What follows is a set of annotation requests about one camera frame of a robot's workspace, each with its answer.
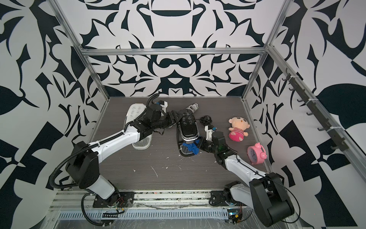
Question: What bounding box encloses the blue cleaning cloth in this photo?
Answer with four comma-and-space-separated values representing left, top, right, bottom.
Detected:
182, 143, 200, 155

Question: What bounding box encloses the white coffee machine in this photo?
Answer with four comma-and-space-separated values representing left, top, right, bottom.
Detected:
124, 103, 153, 150

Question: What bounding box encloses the black coffee machine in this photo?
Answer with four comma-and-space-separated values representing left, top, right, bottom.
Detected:
176, 109, 199, 157

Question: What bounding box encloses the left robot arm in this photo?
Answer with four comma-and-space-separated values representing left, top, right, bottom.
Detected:
49, 94, 183, 208

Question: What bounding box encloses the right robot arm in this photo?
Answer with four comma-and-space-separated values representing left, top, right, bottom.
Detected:
194, 132, 295, 227

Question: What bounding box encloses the pink plush pig toy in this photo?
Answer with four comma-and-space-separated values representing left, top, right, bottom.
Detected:
228, 116, 250, 142

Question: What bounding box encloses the newspaper print glasses case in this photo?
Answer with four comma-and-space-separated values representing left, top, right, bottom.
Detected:
187, 103, 199, 113

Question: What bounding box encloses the pink alarm clock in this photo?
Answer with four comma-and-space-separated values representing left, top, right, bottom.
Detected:
247, 143, 267, 165

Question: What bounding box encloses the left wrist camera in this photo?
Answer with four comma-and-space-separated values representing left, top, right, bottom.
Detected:
157, 100, 168, 112

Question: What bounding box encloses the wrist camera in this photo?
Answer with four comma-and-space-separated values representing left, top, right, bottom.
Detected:
205, 125, 217, 141
157, 100, 168, 112

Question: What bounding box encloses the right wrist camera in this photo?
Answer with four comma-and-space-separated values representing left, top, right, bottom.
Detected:
205, 125, 217, 141

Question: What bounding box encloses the black coiled power cable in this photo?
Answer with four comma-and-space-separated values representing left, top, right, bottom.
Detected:
199, 115, 213, 127

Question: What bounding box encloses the wall hook rail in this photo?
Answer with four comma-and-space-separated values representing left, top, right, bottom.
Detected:
283, 69, 349, 152

